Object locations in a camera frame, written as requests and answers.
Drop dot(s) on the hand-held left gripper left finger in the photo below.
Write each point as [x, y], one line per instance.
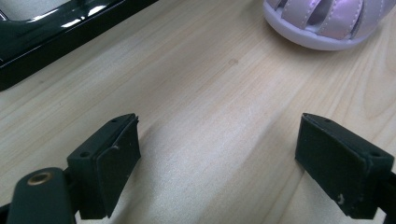
[106, 165]

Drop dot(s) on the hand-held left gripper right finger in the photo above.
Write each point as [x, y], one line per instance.
[339, 168]

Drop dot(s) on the purple sandal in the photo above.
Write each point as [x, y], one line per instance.
[327, 21]

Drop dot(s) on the red and black shoe rack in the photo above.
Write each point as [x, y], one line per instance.
[46, 40]

